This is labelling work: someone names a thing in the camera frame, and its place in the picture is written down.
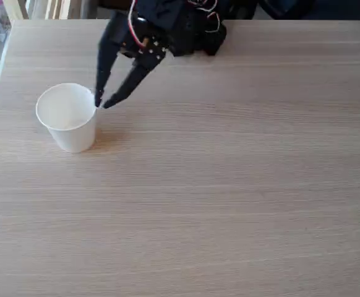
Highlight white paper cup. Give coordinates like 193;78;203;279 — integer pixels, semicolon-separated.
35;82;98;153

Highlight dark blue bag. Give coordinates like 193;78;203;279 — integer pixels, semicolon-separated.
256;0;360;21

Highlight red and white wire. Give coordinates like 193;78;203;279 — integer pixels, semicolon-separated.
126;0;147;50

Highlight light wooden frame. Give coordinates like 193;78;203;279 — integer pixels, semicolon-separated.
2;0;82;20

